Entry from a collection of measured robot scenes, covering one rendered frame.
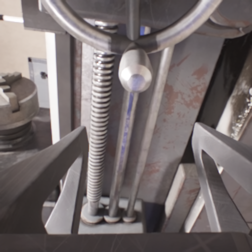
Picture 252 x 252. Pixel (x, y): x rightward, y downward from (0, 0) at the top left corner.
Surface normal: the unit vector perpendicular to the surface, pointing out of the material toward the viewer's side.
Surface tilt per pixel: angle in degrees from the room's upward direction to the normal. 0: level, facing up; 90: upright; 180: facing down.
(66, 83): 90
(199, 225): 90
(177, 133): 90
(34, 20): 90
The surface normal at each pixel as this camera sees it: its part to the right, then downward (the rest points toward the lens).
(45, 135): 0.13, -0.81
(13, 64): 0.00, 0.58
